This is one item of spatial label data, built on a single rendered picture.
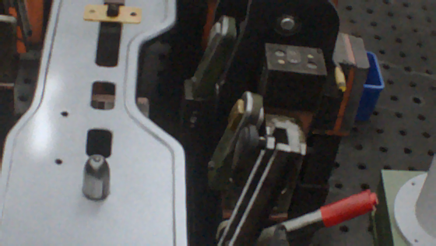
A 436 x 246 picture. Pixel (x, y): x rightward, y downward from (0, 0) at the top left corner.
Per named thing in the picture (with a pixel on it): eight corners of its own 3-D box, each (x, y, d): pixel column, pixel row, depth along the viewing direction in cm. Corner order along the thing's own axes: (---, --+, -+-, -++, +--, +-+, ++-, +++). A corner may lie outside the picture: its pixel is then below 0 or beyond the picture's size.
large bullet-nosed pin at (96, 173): (82, 187, 100) (84, 145, 96) (109, 190, 101) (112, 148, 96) (81, 207, 98) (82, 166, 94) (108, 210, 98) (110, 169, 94)
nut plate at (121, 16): (82, 20, 122) (82, 13, 121) (85, 5, 125) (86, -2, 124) (140, 24, 123) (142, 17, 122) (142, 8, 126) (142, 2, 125)
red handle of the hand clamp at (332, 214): (221, 229, 88) (370, 175, 83) (230, 241, 89) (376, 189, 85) (223, 261, 84) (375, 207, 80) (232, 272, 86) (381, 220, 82)
